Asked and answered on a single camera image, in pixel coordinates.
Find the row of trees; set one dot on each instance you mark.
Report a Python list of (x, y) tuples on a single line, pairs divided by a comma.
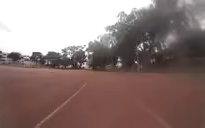
[(140, 40)]

